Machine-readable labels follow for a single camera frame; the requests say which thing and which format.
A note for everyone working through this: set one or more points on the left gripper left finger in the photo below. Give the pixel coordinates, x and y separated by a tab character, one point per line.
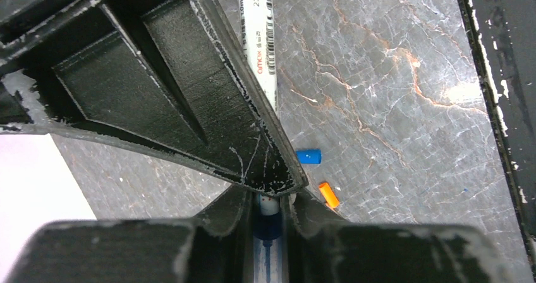
208	247

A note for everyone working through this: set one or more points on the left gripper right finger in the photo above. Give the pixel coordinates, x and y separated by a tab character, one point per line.
324	247

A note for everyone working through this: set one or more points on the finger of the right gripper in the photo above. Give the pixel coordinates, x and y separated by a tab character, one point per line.
164	78

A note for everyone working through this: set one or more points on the orange pen cap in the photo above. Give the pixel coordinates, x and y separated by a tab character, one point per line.
329	196

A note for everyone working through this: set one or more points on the blue pen cap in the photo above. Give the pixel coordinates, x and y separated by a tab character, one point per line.
309	156

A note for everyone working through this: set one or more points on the clear barrel blue marker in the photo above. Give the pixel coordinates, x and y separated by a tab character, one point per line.
257	39

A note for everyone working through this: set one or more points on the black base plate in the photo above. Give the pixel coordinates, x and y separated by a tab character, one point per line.
501	34

